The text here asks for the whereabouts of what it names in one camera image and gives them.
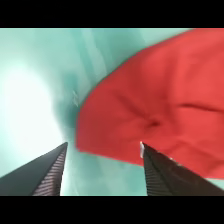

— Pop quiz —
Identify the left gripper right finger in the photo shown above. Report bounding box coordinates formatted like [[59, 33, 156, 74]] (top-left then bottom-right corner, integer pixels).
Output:
[[139, 141, 224, 197]]

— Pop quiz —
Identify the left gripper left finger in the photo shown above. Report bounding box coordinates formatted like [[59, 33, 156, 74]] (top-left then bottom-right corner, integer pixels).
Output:
[[0, 141, 69, 197]]

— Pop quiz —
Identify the red garment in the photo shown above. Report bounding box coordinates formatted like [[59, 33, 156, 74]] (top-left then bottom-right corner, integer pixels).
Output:
[[75, 28, 224, 181]]

